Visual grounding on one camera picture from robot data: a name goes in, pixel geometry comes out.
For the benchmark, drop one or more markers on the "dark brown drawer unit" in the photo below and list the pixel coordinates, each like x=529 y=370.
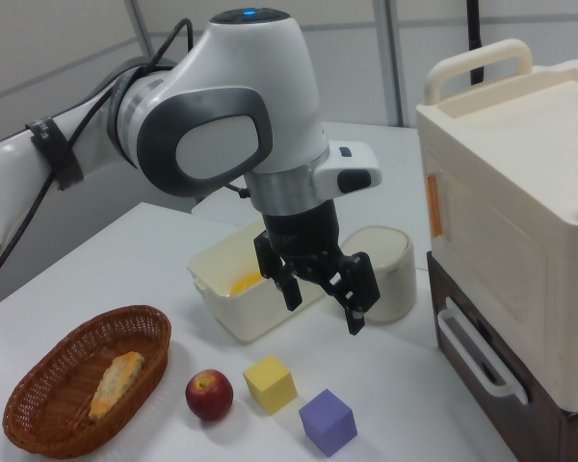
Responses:
x=554 y=433

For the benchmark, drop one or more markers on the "brown wicker oval basket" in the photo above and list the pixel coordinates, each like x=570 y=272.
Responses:
x=48 y=414

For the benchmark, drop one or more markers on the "yellow round plate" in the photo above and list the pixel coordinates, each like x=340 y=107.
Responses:
x=246 y=283

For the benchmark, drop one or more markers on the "purple cube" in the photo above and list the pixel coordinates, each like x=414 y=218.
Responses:
x=327 y=423

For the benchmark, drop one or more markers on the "red apple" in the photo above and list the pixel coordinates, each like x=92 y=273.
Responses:
x=209 y=395

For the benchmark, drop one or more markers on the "yellow toy corn cob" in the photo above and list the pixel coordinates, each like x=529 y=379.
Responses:
x=115 y=385

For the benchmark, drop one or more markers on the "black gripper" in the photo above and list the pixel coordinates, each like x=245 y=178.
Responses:
x=301 y=236

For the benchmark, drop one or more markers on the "white rectangular plastic bin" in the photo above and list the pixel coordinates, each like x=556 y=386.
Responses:
x=250 y=313

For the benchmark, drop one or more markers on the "yellow cube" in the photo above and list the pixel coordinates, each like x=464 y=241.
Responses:
x=270 y=385

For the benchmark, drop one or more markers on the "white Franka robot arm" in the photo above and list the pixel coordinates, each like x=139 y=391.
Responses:
x=231 y=86

